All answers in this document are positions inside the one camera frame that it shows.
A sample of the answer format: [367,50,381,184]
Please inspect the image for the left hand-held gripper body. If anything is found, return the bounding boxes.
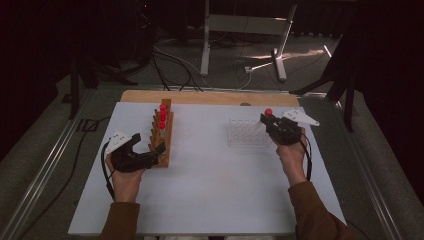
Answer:
[105,130,161,174]

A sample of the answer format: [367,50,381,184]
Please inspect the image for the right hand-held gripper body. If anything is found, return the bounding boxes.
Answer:
[265,108,321,146]

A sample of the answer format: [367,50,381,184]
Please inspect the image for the clear plastic tube rack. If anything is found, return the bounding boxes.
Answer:
[227,118,276,149]

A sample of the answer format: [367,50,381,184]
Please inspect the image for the wooden test tube rack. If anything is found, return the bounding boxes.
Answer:
[147,98,175,168]

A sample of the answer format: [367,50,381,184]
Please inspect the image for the person's left hand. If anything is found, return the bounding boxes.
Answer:
[105,154,146,204]

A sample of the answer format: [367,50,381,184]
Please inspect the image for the person's right hand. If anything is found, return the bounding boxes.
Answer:
[275,134,309,187]

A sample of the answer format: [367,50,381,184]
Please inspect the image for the black stand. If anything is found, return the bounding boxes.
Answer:
[68,49,139,120]
[289,33,359,133]

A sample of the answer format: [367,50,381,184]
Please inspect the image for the white metal stand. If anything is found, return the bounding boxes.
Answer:
[199,0,298,82]

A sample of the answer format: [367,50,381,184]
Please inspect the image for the dark equipment rack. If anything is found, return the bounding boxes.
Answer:
[99,0,158,68]

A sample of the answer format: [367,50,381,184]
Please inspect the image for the dark curtain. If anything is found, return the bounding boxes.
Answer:
[353,0,424,203]
[0,0,72,163]

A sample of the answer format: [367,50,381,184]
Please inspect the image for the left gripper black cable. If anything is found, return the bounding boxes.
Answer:
[100,141,116,201]

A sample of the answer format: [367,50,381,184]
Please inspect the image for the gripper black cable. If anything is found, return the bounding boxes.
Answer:
[100,141,116,201]
[299,137,314,183]

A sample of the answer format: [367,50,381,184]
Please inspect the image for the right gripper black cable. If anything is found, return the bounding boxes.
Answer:
[299,137,314,183]

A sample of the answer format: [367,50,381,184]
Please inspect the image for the white floor cable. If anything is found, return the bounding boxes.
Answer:
[237,71,253,91]

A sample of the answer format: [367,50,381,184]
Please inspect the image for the black floor bracket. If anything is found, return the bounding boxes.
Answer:
[75,118,100,133]

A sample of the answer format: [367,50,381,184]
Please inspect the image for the black floor cable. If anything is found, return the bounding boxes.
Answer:
[153,48,204,93]
[18,115,112,240]
[150,49,172,92]

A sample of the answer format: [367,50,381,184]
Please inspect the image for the black cable under stand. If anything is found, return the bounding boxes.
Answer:
[213,31,271,50]

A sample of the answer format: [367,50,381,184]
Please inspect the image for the grey floor cable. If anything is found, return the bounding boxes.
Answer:
[153,38,214,89]

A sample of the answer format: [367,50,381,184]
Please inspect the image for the metal floor rail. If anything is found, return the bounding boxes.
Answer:
[334,99,406,240]
[0,88,96,240]

